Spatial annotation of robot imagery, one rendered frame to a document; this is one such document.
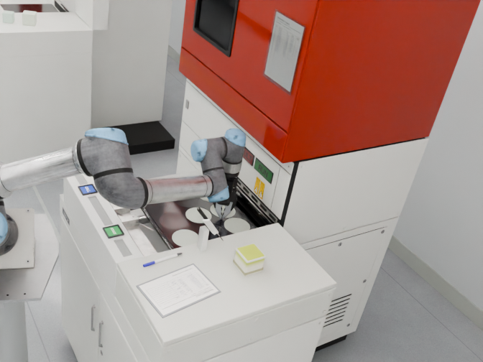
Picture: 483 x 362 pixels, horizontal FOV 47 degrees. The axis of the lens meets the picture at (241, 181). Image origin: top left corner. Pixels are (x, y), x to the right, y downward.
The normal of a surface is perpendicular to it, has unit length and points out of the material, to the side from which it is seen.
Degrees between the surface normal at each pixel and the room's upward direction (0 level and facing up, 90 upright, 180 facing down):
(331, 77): 90
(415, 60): 90
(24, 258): 46
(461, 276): 90
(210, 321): 0
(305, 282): 0
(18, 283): 0
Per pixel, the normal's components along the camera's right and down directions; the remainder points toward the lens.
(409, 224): -0.84, 0.17
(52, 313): 0.16, -0.83
